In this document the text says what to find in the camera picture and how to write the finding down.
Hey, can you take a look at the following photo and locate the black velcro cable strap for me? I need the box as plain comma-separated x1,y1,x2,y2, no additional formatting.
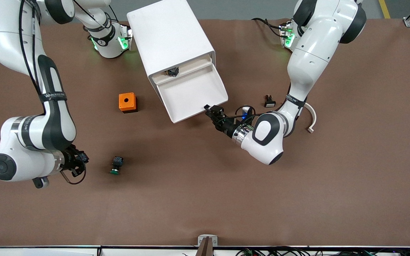
39,91,67,104
285,94,307,106

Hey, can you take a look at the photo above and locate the brown tapered post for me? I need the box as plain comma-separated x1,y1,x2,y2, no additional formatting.
196,237,215,256

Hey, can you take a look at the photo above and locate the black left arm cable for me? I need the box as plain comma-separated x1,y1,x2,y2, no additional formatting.
216,111,277,128

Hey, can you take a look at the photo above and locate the grey metal mount bracket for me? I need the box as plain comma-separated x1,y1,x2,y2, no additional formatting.
198,234,218,247

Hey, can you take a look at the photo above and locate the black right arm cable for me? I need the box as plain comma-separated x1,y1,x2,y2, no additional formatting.
18,0,45,96

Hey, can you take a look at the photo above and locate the white curved plastic bracket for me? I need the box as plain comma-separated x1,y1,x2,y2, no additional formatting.
303,102,317,134

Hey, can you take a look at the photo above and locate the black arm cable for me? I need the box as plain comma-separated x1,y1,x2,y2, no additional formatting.
216,111,277,128
18,0,45,96

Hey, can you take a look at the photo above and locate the black base cable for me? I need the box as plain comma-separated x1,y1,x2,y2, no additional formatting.
95,4,121,23
251,17,284,37

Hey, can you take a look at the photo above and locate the green mushroom push button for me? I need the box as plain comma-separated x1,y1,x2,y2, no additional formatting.
110,156,125,175

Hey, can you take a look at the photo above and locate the metal base connector plate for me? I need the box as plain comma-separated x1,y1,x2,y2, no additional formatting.
119,24,133,50
280,21,295,48

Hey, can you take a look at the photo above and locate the orange box with hole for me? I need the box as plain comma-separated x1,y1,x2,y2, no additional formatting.
119,92,138,114

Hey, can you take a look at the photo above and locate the black cable bundle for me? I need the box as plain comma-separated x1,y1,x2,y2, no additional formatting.
237,246,410,256

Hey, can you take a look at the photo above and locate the white table edge rail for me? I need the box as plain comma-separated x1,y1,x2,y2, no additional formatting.
0,245,410,256

